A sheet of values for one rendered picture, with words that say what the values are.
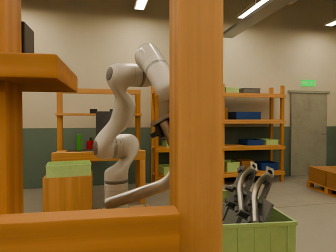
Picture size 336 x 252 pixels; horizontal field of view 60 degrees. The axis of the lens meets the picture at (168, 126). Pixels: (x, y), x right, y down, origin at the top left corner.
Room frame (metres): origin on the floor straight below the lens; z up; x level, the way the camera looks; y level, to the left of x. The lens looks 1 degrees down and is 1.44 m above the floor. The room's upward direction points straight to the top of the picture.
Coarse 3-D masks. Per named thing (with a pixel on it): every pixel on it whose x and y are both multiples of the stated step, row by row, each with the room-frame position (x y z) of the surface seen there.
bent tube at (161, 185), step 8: (160, 120) 0.68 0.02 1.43; (160, 128) 0.69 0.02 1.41; (168, 128) 0.68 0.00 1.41; (168, 136) 0.68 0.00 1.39; (168, 144) 0.68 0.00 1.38; (168, 176) 0.68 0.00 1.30; (152, 184) 0.70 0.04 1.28; (160, 184) 0.69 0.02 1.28; (168, 184) 0.68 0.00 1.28; (128, 192) 0.72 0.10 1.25; (136, 192) 0.71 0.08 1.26; (144, 192) 0.70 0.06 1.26; (152, 192) 0.70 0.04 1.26; (104, 200) 0.74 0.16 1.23; (112, 200) 0.72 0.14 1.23; (120, 200) 0.72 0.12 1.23; (128, 200) 0.71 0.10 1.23; (136, 200) 0.72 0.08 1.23
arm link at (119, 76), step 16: (112, 64) 1.23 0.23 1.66; (128, 64) 1.24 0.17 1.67; (112, 80) 1.21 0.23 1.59; (128, 80) 1.23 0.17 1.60; (128, 96) 1.29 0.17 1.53; (112, 112) 1.35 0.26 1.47; (128, 112) 1.32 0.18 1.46; (112, 128) 1.35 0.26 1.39; (96, 144) 1.38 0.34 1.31; (112, 144) 1.38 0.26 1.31
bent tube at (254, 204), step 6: (270, 168) 1.45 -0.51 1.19; (264, 174) 1.45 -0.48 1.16; (270, 174) 1.42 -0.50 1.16; (258, 180) 1.48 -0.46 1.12; (264, 180) 1.47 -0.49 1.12; (258, 186) 1.49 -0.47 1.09; (252, 192) 1.49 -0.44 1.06; (252, 198) 1.46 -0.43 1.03; (252, 204) 1.43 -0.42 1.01; (252, 210) 1.41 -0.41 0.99; (252, 216) 1.38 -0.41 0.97
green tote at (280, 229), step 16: (224, 192) 1.92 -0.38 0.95; (272, 208) 1.56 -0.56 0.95; (224, 224) 1.30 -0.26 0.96; (240, 224) 1.31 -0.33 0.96; (256, 224) 1.32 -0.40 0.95; (272, 224) 1.32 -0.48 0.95; (288, 224) 1.33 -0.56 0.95; (224, 240) 1.30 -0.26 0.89; (240, 240) 1.31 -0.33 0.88; (256, 240) 1.32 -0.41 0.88; (272, 240) 1.33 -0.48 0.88; (288, 240) 1.34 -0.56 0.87
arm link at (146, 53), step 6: (138, 48) 1.13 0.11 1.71; (144, 48) 1.11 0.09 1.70; (150, 48) 1.10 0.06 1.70; (156, 48) 1.12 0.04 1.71; (138, 54) 1.12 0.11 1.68; (144, 54) 1.09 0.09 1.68; (150, 54) 1.08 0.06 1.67; (156, 54) 1.08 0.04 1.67; (138, 60) 1.13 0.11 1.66; (144, 60) 1.08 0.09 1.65; (150, 60) 1.06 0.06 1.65; (138, 66) 1.17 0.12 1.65; (144, 66) 1.08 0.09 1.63; (144, 72) 1.20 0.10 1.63; (144, 78) 1.26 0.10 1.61; (144, 84) 1.28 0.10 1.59; (150, 84) 1.30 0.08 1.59
